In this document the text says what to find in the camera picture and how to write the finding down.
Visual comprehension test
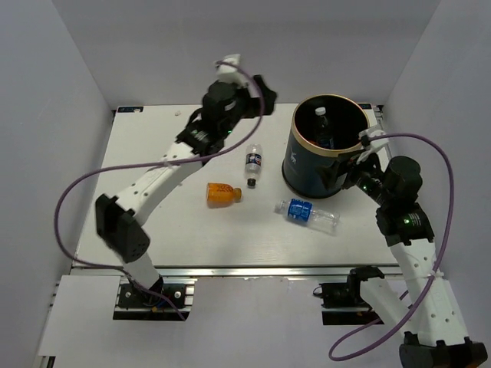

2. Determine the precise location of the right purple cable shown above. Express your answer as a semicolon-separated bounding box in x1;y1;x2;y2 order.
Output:
328;132;456;363

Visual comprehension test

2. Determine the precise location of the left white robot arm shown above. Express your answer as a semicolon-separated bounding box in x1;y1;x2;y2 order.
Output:
95;74;277;307

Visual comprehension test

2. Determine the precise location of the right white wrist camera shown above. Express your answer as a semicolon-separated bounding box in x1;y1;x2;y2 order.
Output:
356;127;388;165

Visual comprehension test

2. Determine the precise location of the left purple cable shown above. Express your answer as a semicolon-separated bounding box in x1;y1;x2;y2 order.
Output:
53;60;268;321

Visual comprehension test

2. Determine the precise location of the orange juice bottle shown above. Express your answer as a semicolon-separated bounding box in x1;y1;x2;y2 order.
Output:
206;182;242;208

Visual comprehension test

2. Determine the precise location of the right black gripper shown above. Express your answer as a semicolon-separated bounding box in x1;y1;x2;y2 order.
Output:
312;147;391;207

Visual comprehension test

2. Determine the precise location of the aluminium right side rail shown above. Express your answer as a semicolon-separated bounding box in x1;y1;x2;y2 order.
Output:
372;105;384;129

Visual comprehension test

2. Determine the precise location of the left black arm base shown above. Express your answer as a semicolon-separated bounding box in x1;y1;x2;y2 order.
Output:
113;276;196;322

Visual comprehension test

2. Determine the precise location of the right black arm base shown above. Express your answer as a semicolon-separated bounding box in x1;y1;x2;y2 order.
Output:
312;283;383;326

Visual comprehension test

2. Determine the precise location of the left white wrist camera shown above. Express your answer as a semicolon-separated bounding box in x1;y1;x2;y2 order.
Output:
215;54;248;87

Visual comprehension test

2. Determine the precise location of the aluminium front rail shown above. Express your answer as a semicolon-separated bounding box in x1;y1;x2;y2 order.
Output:
69;265;402;278

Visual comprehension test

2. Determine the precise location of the purple cable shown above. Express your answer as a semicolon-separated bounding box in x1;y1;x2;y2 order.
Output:
328;132;456;363
53;60;268;321

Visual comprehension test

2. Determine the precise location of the dark blue round bin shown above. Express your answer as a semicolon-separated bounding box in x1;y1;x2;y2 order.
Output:
282;94;373;199

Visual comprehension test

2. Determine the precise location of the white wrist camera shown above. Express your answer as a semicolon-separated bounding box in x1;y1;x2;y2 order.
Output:
356;127;388;165
215;54;248;87

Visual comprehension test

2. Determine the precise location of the small clear bottle black cap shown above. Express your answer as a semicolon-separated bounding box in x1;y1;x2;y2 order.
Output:
245;144;263;189

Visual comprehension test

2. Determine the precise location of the black corner sticker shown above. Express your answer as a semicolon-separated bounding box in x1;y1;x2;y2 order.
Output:
117;106;143;113

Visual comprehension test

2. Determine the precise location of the clear bottle blue label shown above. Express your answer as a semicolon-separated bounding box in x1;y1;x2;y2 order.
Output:
274;199;340;235
315;107;334;150

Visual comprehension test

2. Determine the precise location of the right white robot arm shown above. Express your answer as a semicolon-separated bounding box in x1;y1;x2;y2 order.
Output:
317;154;488;367

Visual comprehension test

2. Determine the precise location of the aluminium rail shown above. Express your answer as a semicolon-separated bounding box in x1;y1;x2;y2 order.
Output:
372;105;384;129
69;265;402;278

